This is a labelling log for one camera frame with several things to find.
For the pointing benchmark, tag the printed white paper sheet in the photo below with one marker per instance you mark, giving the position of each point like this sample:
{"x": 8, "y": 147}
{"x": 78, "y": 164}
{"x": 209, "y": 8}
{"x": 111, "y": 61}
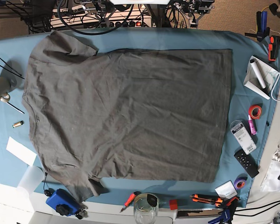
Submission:
{"x": 268, "y": 73}

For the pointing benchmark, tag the red handled screwdriver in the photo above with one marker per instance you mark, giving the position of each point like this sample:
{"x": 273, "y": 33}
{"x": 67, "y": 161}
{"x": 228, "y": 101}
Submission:
{"x": 130, "y": 200}

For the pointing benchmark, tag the red tape roll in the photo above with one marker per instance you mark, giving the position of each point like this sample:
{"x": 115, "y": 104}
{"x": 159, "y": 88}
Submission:
{"x": 255, "y": 111}

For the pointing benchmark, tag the dark grey T-shirt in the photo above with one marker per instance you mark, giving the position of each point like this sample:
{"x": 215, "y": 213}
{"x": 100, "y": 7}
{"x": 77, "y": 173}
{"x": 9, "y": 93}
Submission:
{"x": 129, "y": 113}

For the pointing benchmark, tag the small white card box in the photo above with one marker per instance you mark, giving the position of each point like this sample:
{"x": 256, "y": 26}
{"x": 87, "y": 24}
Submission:
{"x": 226, "y": 190}

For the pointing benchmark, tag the clear drinking glass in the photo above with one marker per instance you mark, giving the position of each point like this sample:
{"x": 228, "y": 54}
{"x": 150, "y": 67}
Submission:
{"x": 145, "y": 208}

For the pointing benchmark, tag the black remote control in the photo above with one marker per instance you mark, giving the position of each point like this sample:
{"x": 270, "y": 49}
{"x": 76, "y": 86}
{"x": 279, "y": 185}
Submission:
{"x": 247, "y": 162}

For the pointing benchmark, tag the orange black utility knife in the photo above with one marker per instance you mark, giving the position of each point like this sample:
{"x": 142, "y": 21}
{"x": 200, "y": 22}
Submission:
{"x": 213, "y": 200}

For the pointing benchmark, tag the red black clamp tool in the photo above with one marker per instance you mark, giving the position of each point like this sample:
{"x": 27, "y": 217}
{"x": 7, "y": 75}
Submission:
{"x": 273, "y": 48}

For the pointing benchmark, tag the blue black bar clamp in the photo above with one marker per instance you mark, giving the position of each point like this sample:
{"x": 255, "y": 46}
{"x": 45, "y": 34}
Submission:
{"x": 262, "y": 29}

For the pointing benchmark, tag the white power strip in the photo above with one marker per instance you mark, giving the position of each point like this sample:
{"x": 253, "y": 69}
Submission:
{"x": 108, "y": 21}

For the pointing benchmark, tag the white blister pack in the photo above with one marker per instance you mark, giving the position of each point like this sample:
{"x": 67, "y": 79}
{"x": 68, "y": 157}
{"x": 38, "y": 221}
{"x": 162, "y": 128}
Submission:
{"x": 242, "y": 136}

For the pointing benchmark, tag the gold AA battery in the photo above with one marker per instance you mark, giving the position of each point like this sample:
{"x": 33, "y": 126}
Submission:
{"x": 17, "y": 124}

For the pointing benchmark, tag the white plastic bag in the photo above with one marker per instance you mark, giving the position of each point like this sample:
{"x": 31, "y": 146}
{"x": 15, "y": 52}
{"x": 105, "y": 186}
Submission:
{"x": 271, "y": 183}

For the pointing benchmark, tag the white paper slip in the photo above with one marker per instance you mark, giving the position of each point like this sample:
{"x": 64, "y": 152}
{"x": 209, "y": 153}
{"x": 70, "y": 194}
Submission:
{"x": 20, "y": 151}

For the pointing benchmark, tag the blue black spring clamp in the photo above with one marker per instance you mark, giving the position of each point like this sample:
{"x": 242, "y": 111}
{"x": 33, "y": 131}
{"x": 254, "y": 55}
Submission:
{"x": 226, "y": 215}

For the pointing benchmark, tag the black cable tie lower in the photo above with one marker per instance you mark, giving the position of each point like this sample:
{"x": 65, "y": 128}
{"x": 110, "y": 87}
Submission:
{"x": 12, "y": 72}

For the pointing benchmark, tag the blue table cloth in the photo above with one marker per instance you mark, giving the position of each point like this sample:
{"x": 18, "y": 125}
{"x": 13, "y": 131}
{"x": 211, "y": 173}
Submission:
{"x": 16, "y": 52}

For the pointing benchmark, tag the blue box with knob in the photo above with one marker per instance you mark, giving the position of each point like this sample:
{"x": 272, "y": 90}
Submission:
{"x": 63, "y": 203}

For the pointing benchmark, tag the translucent plastic cup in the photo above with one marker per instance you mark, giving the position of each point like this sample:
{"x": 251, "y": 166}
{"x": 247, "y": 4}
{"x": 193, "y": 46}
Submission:
{"x": 31, "y": 179}

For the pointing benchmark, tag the small red cube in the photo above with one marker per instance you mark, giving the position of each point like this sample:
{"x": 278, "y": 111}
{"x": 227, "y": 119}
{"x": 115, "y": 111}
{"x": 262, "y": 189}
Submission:
{"x": 173, "y": 204}

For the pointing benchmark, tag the white paper roll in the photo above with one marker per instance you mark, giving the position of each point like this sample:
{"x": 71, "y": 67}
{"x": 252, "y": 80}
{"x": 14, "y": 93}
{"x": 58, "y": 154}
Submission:
{"x": 257, "y": 73}

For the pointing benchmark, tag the purple tape roll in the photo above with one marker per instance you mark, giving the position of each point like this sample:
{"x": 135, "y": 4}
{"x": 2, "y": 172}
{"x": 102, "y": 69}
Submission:
{"x": 239, "y": 183}

